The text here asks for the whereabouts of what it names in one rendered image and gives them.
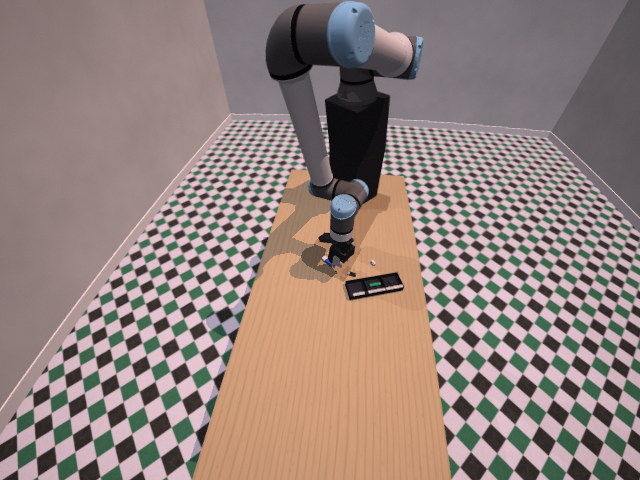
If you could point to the black rack of three labelled bins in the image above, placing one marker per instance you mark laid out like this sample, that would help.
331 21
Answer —
358 288

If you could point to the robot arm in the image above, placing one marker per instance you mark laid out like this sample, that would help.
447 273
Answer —
334 34

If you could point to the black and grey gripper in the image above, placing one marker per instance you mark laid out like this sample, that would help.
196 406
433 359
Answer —
340 248

